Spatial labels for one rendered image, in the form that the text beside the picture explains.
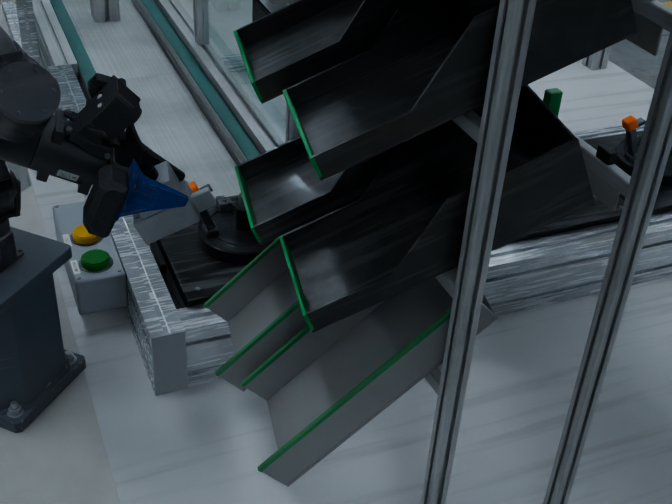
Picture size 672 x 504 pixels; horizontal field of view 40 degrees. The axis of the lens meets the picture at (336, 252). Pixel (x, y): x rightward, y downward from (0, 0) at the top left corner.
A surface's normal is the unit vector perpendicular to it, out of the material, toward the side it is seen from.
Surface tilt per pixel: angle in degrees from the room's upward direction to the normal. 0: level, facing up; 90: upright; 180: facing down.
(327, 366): 45
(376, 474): 0
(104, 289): 90
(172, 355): 90
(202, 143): 0
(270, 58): 25
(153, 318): 0
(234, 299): 90
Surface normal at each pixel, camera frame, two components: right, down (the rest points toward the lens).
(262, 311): -0.65, -0.53
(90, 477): 0.05, -0.83
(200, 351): 0.38, 0.54
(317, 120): -0.36, -0.71
